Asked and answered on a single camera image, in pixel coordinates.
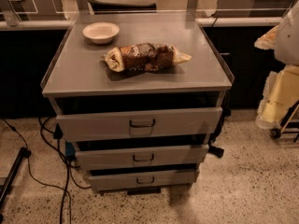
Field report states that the black floor cable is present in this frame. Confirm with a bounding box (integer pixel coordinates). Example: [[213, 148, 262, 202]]
[[37, 117, 92, 224]]

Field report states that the grey top drawer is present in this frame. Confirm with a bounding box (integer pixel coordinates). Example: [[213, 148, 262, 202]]
[[57, 107, 222, 142]]

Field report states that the grey bottom drawer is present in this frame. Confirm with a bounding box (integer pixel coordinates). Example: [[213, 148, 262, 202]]
[[89, 169, 199, 192]]

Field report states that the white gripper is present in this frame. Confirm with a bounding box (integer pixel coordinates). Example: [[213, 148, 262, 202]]
[[254, 26, 299, 130]]

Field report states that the grey drawer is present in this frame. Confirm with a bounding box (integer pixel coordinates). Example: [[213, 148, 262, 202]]
[[76, 145, 208, 171], [89, 169, 199, 192], [57, 107, 222, 142]]

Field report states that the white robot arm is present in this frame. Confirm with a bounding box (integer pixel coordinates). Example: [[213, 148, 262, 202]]
[[254, 1, 299, 129]]

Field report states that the thin black cable left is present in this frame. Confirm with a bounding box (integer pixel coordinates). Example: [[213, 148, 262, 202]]
[[2, 119, 73, 224]]

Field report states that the black stand leg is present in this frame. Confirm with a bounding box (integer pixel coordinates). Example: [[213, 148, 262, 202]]
[[0, 147, 32, 224]]

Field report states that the grey drawer cabinet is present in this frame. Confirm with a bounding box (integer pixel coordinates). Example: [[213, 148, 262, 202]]
[[40, 12, 235, 196]]

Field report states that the brown snack bag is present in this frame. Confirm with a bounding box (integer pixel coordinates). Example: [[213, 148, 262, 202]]
[[103, 43, 192, 73]]

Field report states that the white bowl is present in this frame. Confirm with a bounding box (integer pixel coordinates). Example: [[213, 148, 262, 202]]
[[82, 22, 120, 44]]

